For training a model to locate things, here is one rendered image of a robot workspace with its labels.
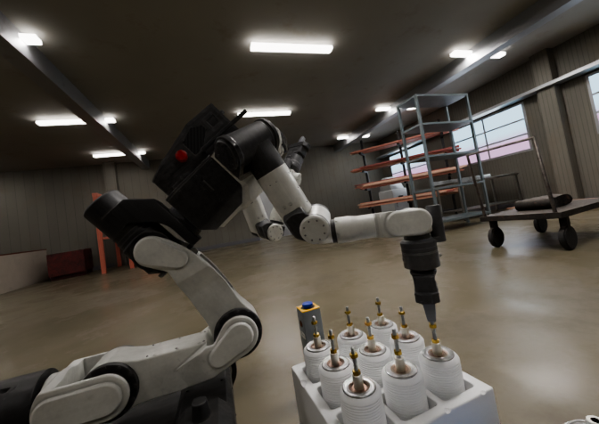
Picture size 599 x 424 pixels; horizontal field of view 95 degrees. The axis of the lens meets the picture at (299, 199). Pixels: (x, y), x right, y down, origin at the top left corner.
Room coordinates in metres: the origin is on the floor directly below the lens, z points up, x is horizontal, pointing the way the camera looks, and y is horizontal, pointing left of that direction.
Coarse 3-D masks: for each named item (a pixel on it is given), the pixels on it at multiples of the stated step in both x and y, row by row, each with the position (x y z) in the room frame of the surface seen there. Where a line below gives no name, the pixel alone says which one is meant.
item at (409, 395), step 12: (384, 372) 0.69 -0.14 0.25; (420, 372) 0.67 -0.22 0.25; (384, 384) 0.68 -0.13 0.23; (396, 384) 0.65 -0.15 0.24; (408, 384) 0.64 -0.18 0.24; (420, 384) 0.65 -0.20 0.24; (396, 396) 0.65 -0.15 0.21; (408, 396) 0.64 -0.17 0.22; (420, 396) 0.65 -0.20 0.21; (396, 408) 0.66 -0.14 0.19; (408, 408) 0.64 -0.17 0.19; (420, 408) 0.64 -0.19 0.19
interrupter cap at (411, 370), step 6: (390, 366) 0.70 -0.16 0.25; (408, 366) 0.69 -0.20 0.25; (414, 366) 0.68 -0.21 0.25; (390, 372) 0.68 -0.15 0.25; (396, 372) 0.67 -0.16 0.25; (402, 372) 0.67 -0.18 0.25; (408, 372) 0.67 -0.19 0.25; (414, 372) 0.66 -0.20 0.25; (396, 378) 0.66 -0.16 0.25; (402, 378) 0.65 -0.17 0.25; (408, 378) 0.65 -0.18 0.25
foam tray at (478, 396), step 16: (304, 368) 0.90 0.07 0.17; (304, 384) 0.82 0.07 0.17; (320, 384) 0.80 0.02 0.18; (464, 384) 0.73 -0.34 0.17; (480, 384) 0.70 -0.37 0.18; (304, 400) 0.82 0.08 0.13; (320, 400) 0.73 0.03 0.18; (384, 400) 0.72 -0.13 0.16; (432, 400) 0.67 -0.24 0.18; (448, 400) 0.66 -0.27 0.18; (464, 400) 0.66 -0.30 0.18; (480, 400) 0.67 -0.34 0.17; (304, 416) 0.84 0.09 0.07; (320, 416) 0.70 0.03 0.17; (336, 416) 0.67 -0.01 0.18; (416, 416) 0.63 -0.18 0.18; (432, 416) 0.62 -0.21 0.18; (448, 416) 0.63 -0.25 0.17; (464, 416) 0.65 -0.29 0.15; (480, 416) 0.66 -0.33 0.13; (496, 416) 0.68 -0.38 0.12
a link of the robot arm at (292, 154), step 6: (294, 144) 1.34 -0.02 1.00; (300, 144) 1.31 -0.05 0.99; (306, 144) 1.30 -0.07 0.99; (294, 150) 1.32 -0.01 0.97; (300, 150) 1.29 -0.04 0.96; (306, 150) 1.33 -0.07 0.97; (288, 156) 1.28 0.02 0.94; (294, 156) 1.27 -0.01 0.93; (300, 156) 1.29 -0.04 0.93; (300, 162) 1.29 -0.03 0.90
